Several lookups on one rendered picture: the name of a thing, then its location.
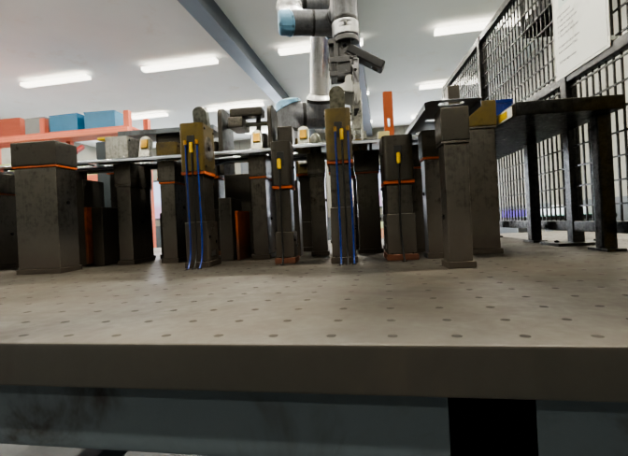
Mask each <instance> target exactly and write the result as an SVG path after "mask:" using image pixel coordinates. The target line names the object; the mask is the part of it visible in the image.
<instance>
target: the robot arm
mask: <svg viewBox="0 0 628 456"><path fill-rule="evenodd" d="M277 13H278V33H279V35H280V36H287V37H292V36H310V94H309V96H308V97H307V101H306V102H302V101H301V99H300V98H296V97H291V98H285V99H282V100H280V101H278V102H277V103H276V105H275V110H276V112H277V115H278V127H281V126H291V127H292V128H293V129H294V138H298V134H297V131H298V128H299V127H301V126H306V127H307V129H322V130H323V129H325V120H324V117H323V115H324V110H325V109H327V108H330V99H329V92H330V80H331V83H332V85H334V84H340V85H338V86H339V87H341V88H342V89H343V90H344V95H345V105H349V106H353V108H354V116H356V115H357V113H358V111H359V100H360V83H359V76H360V69H359V64H362V65H364V66H366V67H368V68H370V69H372V70H373V71H376V72H378V73H380V74H381V73H382V71H383V69H384V67H385V61H384V60H382V59H380V58H379V57H377V56H375V55H373V54H371V53H369V52H367V51H365V50H362V49H360V48H358V47H356V46H357V45H358V43H359V28H358V14H357V1H356V0H278V1H277Z"/></svg>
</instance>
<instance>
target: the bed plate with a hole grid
mask: <svg viewBox="0 0 628 456"><path fill-rule="evenodd" d="M500 235H502V236H503V237H500V239H501V248H503V249H504V253H492V254H473V259H474V261H477V267H476V268H451V269H448V268H447V267H445V266H443V265H442V263H441V260H444V258H439V259H427V258H425V257H423V252H417V253H419V255H420V259H419V260H407V262H402V261H387V260H386V258H385V257H384V252H383V253H361V254H359V253H358V250H356V253H357V255H358V263H357V264H343V265H339V264H332V263H331V258H332V256H333V253H332V244H331V240H328V249H329V250H330V255H321V256H312V255H311V251H304V254H303V255H302V256H299V259H300V260H299V261H298V262H297V263H296V264H285V265H280V264H275V259H276V258H277V256H275V257H273V258H271V259H259V260H253V259H252V255H254V254H251V256H250V257H248V258H245V259H243V260H240V261H238V260H234V261H221V263H220V264H216V265H213V266H211V267H204V268H202V269H197V268H196V269H189V270H185V269H186V268H185V263H187V261H185V262H181V263H170V264H162V259H160V254H162V248H153V250H154V255H156V259H155V261H150V262H145V263H142V264H127V265H118V264H110V265H103V266H94V265H89V266H82V269H80V270H75V271H70V272H65V273H56V274H33V275H16V270H19V267H16V268H9V269H3V270H0V385H15V386H49V387H81V388H115V389H149V390H183V391H216V392H282V393H316V394H349V395H383V396H417V397H450V398H483V399H517V400H551V401H584V402H618V403H628V234H617V238H618V248H624V249H627V251H612V252H606V251H599V250H591V249H588V247H596V246H575V247H554V246H547V245H540V243H531V242H523V240H524V239H528V233H506V234H500ZM219 258H221V255H219Z"/></svg>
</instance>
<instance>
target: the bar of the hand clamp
mask: <svg viewBox="0 0 628 456"><path fill-rule="evenodd" d="M350 113H351V132H352V135H353V139H352V140H355V135H354V130H361V139H362V140H364V127H363V111H362V95H361V89H360V100H359V111H358V113H357V115H356V116H354V108H353V106H350Z"/></svg>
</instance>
